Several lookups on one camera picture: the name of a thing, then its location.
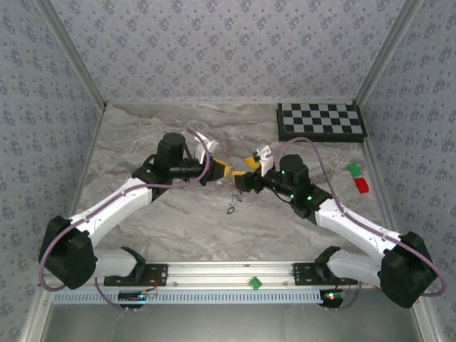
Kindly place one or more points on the black square loop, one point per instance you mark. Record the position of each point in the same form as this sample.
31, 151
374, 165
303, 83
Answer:
227, 212

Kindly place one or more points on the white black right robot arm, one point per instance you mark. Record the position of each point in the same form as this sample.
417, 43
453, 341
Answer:
356, 228

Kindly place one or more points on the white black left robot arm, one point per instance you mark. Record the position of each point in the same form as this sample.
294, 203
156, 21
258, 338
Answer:
114, 203

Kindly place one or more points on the black grey chessboard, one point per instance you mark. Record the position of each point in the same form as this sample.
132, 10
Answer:
320, 121

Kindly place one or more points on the green toy brick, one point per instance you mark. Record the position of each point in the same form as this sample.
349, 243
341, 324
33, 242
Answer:
355, 169

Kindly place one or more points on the red rounded toy brick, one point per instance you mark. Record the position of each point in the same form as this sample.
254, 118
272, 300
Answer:
362, 185

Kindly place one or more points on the small green block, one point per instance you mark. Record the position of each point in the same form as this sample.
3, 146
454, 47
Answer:
256, 283

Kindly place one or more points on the small circuit board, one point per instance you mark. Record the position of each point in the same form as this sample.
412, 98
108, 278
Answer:
333, 295
132, 295

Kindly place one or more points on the steel front panel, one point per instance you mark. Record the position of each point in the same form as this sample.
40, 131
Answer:
231, 324

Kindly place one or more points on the aluminium back rail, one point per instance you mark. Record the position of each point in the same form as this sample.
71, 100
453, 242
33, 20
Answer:
213, 102

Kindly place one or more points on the aluminium side rail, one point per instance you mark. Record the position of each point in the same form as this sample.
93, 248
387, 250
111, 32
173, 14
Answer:
88, 160
374, 164

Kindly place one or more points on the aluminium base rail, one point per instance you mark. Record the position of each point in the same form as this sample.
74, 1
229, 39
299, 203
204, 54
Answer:
221, 272

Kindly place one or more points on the aluminium corner post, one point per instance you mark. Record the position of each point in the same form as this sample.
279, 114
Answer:
74, 53
385, 53

